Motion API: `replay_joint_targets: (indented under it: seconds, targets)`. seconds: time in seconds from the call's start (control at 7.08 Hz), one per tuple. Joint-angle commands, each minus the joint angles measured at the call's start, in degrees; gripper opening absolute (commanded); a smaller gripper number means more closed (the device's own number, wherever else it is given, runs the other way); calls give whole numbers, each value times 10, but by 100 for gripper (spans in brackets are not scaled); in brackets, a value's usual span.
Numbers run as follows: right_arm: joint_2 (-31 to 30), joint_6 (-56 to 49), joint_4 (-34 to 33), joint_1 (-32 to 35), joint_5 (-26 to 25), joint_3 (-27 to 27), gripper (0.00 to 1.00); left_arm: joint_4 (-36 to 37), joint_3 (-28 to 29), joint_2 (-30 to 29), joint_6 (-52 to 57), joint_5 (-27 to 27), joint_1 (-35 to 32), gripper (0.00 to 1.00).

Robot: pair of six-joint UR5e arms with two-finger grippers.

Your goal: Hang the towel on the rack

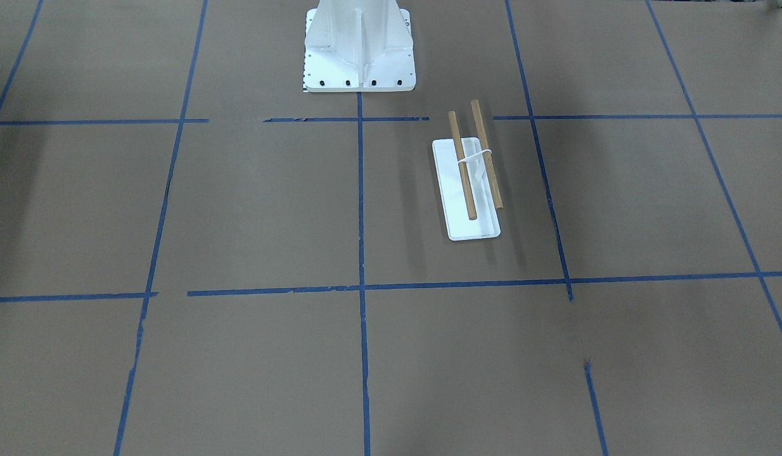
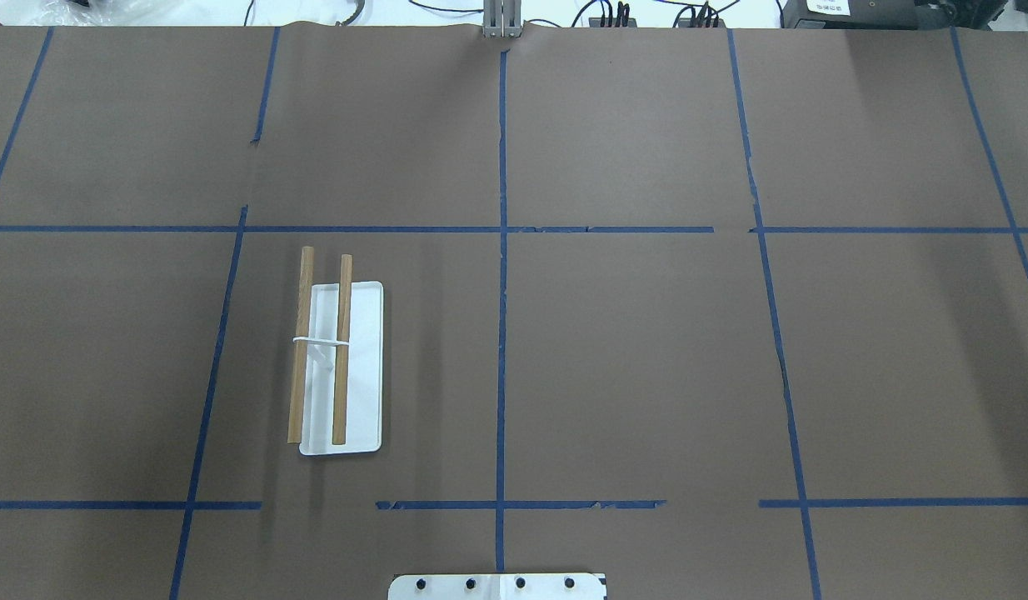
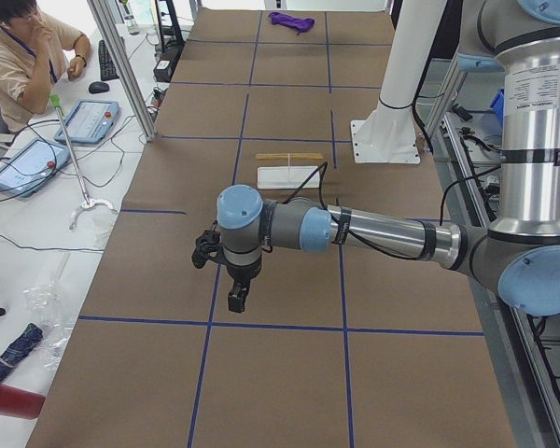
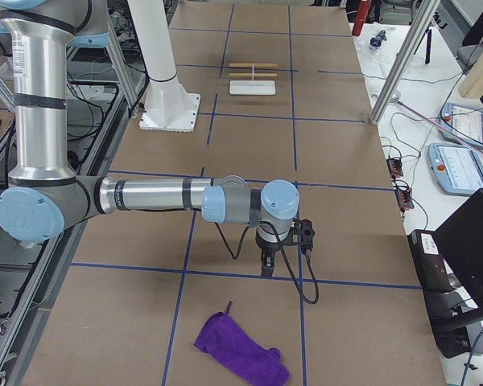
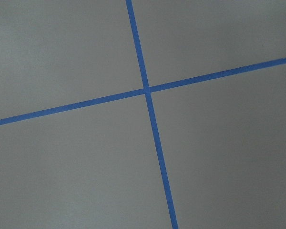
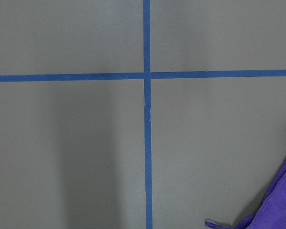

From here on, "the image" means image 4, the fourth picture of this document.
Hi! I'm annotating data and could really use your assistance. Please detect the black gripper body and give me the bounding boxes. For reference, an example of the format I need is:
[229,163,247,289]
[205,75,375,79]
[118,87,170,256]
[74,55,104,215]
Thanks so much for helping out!
[255,228,283,261]

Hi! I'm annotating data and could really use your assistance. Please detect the purple towel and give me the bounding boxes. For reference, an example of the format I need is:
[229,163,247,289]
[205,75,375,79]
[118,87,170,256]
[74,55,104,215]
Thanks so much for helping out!
[194,302,291,385]

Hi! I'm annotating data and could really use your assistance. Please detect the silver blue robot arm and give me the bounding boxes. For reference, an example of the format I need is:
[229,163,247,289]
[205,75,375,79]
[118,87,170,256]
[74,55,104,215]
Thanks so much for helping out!
[0,1,300,277]

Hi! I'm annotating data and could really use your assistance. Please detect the wooden towel rack white base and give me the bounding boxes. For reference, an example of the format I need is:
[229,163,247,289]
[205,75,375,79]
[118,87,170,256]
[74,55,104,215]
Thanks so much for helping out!
[229,62,278,96]

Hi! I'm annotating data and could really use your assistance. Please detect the near orange circuit board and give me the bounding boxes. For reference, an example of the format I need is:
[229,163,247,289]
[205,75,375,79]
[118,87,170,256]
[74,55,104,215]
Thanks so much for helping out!
[395,188,415,212]

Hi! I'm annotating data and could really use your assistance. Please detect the orange circuit board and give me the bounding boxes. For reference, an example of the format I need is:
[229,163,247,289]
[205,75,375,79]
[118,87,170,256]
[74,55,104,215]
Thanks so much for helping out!
[395,188,415,212]
[386,158,403,179]

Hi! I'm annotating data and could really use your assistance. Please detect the far orange circuit board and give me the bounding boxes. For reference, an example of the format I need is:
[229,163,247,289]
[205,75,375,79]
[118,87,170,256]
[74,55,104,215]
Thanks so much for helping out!
[386,158,403,179]

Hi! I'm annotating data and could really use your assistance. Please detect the black box with label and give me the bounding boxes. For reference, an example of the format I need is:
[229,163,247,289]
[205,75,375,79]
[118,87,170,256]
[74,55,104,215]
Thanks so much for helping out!
[407,229,456,294]

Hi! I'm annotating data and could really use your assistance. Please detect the black monitor stand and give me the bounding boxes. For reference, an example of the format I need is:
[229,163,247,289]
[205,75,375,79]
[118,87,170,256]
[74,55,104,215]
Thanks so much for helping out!
[423,291,483,359]

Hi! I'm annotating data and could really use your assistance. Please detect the black laptop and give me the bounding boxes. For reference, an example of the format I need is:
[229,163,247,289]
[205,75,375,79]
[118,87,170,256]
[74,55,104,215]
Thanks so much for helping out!
[432,189,483,306]

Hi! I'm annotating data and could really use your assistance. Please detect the near teach pendant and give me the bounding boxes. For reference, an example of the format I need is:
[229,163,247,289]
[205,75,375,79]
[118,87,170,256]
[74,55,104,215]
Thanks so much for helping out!
[427,143,483,196]

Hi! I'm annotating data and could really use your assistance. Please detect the teach pendant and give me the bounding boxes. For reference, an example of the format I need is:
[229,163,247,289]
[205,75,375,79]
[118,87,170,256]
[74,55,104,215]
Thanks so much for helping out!
[427,143,483,196]
[439,102,483,149]

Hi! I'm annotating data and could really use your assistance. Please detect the blue black tool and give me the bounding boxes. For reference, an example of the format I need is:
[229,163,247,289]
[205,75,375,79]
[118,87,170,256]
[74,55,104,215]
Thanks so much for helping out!
[369,30,387,49]

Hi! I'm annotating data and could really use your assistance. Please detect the far teach pendant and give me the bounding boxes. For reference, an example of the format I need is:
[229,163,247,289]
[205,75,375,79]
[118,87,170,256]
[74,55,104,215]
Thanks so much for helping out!
[439,102,483,149]

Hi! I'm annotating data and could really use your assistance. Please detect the red bottle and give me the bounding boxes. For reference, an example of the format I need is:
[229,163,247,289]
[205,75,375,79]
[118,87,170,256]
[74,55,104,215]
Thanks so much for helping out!
[352,0,372,36]

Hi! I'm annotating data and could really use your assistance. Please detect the black tripod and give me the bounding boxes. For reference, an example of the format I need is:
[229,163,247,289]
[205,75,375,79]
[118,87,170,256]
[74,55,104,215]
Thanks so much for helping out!
[414,27,432,64]

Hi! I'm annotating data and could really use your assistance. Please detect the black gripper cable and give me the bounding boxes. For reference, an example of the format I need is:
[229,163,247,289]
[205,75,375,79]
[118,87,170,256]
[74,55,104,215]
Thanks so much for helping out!
[213,219,320,305]

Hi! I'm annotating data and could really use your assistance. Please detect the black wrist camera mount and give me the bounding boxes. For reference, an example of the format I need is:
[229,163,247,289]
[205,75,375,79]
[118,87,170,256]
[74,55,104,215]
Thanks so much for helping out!
[285,219,316,258]

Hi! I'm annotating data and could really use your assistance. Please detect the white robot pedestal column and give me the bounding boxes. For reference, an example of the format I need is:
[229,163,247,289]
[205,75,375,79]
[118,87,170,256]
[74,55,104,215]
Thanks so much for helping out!
[128,0,200,133]

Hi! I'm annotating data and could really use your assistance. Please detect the aluminium frame post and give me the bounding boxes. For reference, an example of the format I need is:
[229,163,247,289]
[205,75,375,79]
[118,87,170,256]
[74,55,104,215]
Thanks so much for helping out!
[369,0,440,125]

